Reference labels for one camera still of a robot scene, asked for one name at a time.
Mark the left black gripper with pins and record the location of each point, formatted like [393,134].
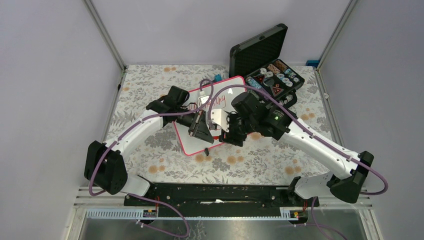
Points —
[199,128]

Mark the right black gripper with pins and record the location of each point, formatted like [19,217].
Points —
[228,137]

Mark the pink framed whiteboard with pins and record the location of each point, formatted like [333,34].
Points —
[191,145]

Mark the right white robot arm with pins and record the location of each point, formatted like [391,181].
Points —
[348,169]

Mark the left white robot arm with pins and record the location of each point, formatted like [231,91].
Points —
[105,162]

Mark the blue building brick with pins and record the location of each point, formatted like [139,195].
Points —
[217,78]

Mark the open black chip case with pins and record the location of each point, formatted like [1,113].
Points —
[257,61]

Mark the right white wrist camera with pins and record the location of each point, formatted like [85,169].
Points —
[220,117]

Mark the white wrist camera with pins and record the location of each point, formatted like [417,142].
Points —
[204,100]
[220,117]

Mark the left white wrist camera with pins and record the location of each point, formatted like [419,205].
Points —
[204,100]

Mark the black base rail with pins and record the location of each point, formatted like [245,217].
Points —
[225,200]

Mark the blue object behind frame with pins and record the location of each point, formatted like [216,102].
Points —
[312,63]

